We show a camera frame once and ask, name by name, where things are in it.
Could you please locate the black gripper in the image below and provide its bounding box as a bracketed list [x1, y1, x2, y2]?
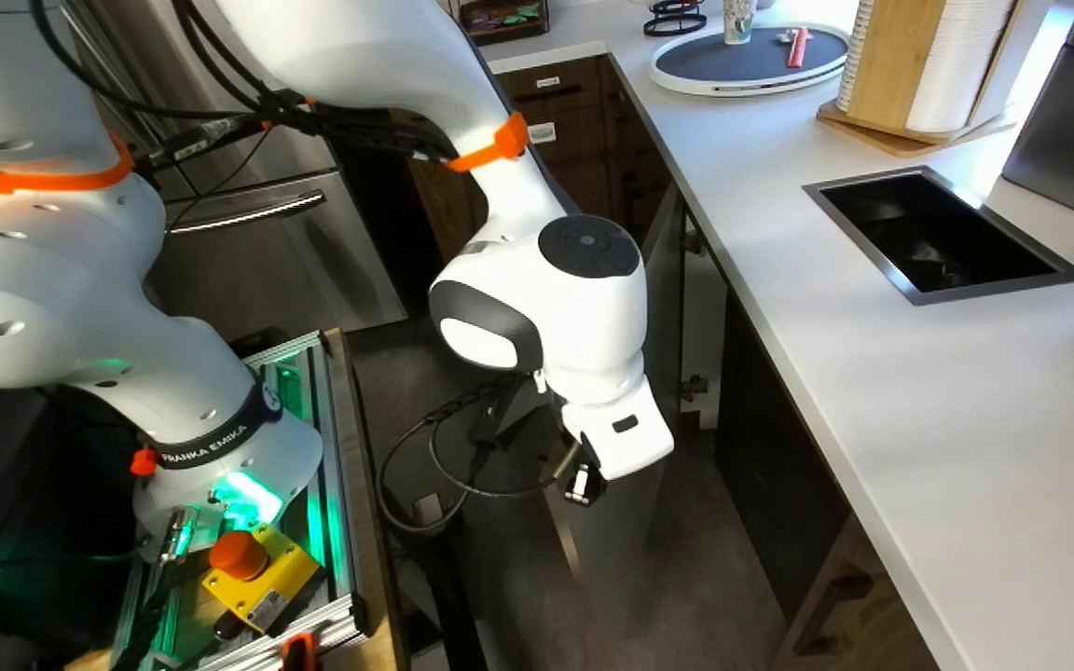
[467, 383, 606, 505]

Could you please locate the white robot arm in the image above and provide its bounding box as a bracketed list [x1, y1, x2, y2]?
[0, 0, 672, 524]

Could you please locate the yellow emergency stop button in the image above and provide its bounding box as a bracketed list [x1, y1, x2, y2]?
[201, 524, 320, 633]

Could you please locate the stainless steel appliance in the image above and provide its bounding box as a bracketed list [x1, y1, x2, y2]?
[64, 0, 406, 339]

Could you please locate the round grey tray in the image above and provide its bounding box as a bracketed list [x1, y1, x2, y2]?
[649, 27, 852, 95]

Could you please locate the wooden robot cart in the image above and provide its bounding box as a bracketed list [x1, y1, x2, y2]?
[68, 330, 404, 671]

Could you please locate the black countertop trash opening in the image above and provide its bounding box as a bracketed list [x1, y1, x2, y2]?
[806, 166, 1074, 306]

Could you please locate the wooden paper cup dispenser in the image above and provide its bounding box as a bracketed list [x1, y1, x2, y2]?
[820, 0, 1051, 144]

